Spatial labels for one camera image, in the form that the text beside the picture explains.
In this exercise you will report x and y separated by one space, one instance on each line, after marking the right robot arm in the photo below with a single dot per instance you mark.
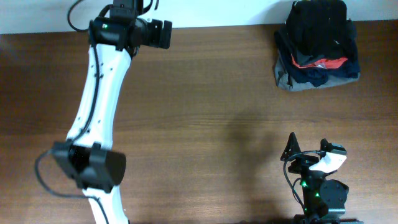
322 200

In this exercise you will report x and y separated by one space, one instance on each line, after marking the grey shirt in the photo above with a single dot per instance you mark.
295 79

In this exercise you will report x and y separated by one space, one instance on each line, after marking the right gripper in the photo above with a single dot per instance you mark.
303 163

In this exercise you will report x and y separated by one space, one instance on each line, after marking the black shirt with white print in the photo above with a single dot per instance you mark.
302 59

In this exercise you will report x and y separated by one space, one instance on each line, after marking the navy blue shirt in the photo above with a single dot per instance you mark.
282 47

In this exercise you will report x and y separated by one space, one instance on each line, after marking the black polo shirt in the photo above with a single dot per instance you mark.
321 28

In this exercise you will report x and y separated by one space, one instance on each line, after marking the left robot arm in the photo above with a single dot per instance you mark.
86 156

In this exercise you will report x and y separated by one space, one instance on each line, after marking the red shirt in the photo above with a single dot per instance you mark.
323 63

